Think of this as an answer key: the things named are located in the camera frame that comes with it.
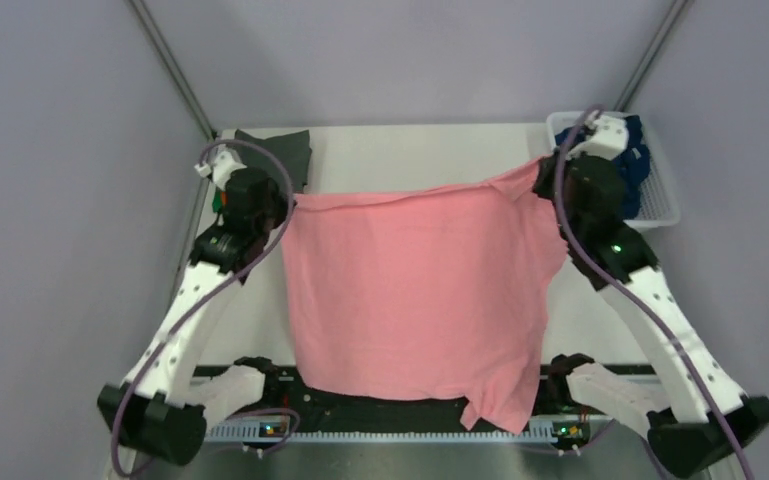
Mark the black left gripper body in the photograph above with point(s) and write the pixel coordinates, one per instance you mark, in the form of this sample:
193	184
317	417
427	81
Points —
274	215

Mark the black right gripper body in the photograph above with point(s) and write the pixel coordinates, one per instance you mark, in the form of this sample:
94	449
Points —
544	184

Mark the pink t shirt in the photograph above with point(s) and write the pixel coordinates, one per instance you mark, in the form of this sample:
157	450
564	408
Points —
433	294

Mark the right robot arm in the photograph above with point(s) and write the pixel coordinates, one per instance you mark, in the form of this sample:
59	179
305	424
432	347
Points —
700	415

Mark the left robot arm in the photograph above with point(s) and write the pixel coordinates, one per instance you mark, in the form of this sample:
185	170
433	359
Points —
155	410

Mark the green folded t shirt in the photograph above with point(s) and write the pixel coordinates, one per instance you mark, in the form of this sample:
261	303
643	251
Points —
216	203

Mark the blue t shirt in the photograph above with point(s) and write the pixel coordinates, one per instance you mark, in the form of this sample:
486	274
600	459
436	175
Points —
623	176

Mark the white plastic basket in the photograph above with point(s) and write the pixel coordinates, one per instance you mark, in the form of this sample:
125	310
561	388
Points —
660	206

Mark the grey folded t shirt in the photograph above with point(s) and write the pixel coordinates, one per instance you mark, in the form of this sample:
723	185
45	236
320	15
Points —
293	150

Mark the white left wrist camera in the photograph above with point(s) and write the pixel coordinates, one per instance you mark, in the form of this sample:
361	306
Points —
219	166

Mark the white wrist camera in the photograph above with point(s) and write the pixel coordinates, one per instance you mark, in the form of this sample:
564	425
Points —
219	166
601	136

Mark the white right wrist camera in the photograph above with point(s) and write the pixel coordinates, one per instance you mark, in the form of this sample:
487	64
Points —
601	136

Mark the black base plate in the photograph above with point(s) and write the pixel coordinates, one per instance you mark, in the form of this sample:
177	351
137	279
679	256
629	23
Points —
322	411

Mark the right aluminium frame post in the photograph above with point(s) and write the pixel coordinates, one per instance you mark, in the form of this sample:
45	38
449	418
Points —
674	16

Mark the aluminium frame post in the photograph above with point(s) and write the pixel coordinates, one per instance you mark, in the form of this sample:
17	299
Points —
156	39
674	16

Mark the left aluminium frame post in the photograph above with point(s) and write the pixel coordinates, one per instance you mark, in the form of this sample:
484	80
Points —
156	39

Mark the white cable duct rail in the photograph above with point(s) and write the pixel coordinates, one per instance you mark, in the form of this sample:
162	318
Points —
253	431

